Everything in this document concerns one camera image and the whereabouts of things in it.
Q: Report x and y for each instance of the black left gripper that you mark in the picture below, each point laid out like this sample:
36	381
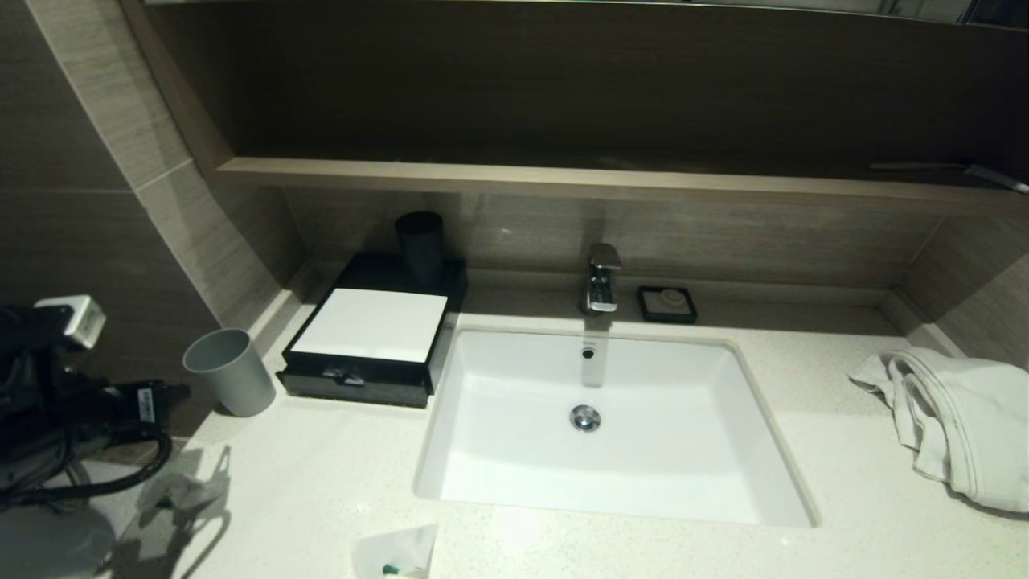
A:
133	406

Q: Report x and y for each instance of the grey plastic cup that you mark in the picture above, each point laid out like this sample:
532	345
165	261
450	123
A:
233	378

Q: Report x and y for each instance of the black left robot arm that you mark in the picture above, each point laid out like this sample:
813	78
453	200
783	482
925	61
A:
40	402

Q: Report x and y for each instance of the black box with white top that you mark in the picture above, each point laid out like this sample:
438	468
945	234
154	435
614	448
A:
370	326

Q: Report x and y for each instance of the crumpled clear toiletry packet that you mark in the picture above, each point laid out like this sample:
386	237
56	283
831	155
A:
185	490

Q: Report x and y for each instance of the white bathtub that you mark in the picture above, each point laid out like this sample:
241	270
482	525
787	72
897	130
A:
48	547

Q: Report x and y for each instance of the clear packet with green toothbrush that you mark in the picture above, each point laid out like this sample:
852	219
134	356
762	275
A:
394	551

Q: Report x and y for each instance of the black cup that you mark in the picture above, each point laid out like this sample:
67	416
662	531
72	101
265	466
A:
420	245

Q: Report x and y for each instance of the chrome sink drain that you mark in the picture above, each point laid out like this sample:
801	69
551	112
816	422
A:
585	418

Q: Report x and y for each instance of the chrome faucet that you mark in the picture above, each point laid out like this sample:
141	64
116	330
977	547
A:
601	281

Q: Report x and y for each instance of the white sink basin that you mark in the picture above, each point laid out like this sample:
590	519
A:
643	458

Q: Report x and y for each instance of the black soap dish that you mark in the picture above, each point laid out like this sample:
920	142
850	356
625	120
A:
645	317

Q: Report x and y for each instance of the round white soap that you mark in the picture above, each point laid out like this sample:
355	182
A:
670	302

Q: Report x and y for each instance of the white towel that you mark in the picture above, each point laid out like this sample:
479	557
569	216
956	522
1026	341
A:
965	418

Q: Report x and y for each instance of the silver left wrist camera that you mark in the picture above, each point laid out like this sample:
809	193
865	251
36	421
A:
76	319

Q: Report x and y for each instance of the wooden wall shelf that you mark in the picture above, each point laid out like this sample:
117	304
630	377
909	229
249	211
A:
563	181

